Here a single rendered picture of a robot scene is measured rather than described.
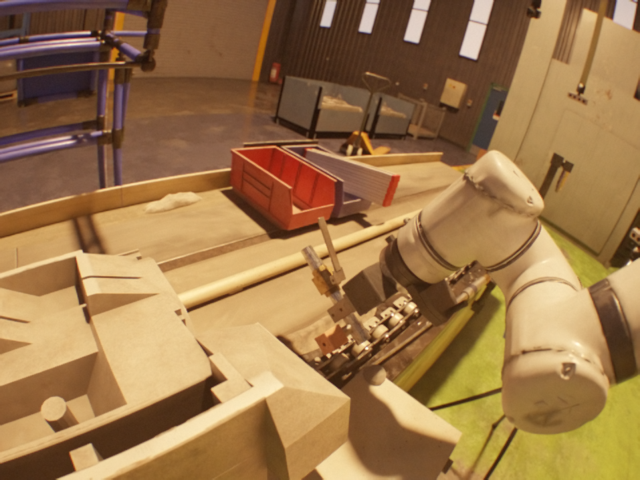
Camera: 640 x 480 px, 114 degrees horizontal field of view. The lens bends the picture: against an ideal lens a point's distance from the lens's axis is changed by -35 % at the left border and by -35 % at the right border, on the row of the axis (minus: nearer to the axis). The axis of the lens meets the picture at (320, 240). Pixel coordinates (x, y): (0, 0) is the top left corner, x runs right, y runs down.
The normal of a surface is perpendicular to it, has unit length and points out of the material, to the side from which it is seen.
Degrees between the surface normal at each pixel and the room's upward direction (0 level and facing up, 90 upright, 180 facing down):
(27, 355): 10
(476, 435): 0
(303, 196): 88
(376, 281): 25
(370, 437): 0
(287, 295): 0
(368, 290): 90
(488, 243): 100
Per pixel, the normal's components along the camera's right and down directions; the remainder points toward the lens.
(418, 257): -0.66, 0.29
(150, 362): 0.11, -0.90
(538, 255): -0.02, -0.11
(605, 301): -0.67, -0.72
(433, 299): 0.50, -0.53
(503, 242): -0.42, 0.33
